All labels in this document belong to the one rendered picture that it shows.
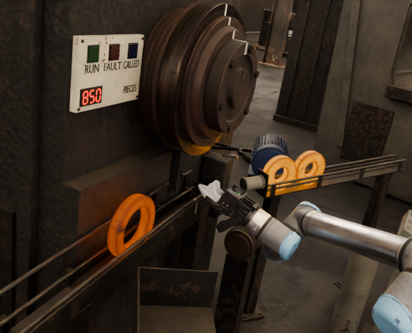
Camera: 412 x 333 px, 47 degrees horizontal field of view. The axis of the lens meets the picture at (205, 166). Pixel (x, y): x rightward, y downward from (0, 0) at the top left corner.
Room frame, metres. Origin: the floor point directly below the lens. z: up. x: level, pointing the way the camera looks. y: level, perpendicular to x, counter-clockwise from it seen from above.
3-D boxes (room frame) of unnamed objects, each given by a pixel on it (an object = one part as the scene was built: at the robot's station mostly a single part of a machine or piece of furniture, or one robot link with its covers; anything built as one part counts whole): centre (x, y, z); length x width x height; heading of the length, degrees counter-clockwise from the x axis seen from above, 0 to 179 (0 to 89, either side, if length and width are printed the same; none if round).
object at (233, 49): (1.45, -0.05, 1.11); 0.28 x 0.06 x 0.28; 156
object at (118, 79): (1.22, 0.28, 1.15); 0.26 x 0.02 x 0.18; 156
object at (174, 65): (1.49, 0.04, 1.11); 0.47 x 0.06 x 0.47; 156
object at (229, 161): (1.71, -0.04, 0.68); 0.11 x 0.08 x 0.24; 66
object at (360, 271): (1.83, -0.74, 0.26); 0.12 x 0.12 x 0.52
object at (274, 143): (3.71, -0.50, 0.17); 0.57 x 0.31 x 0.34; 176
